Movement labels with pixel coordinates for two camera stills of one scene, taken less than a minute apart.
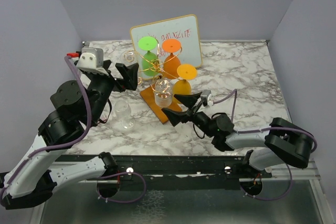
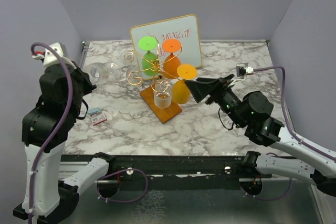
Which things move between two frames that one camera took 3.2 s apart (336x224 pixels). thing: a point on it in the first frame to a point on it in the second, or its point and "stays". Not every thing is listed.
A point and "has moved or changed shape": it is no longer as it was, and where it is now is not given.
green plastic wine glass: x=150 y=64 stays
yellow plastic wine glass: x=185 y=72 stays
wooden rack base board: x=149 y=95 stays
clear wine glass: x=123 y=110 has moved or changed shape
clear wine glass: x=163 y=88 stays
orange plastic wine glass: x=171 y=62 stays
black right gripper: x=175 y=117 to x=200 y=89
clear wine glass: x=130 y=57 stays
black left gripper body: x=102 y=87 to x=76 y=106
